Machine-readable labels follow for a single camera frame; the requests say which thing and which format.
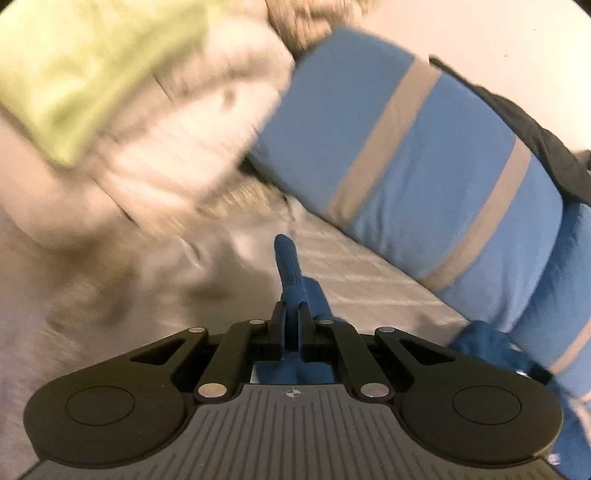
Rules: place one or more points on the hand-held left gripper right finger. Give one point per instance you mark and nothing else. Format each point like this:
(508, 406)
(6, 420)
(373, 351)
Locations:
(305, 337)

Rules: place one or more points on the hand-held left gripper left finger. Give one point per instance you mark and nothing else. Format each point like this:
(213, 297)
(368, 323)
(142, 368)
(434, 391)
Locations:
(277, 337)

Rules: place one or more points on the blue sweatshirt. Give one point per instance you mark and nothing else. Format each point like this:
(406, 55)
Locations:
(288, 277)

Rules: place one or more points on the grey quilted bed cover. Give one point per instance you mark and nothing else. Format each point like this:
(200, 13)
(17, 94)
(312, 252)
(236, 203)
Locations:
(369, 281)

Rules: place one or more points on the blue grey-striped pillow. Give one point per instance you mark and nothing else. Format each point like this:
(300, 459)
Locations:
(415, 175)
(568, 277)

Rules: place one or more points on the white padded duvet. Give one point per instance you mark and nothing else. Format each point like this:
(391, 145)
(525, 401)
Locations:
(194, 138)

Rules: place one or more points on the light green cloth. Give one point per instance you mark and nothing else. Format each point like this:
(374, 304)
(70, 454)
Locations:
(92, 69)

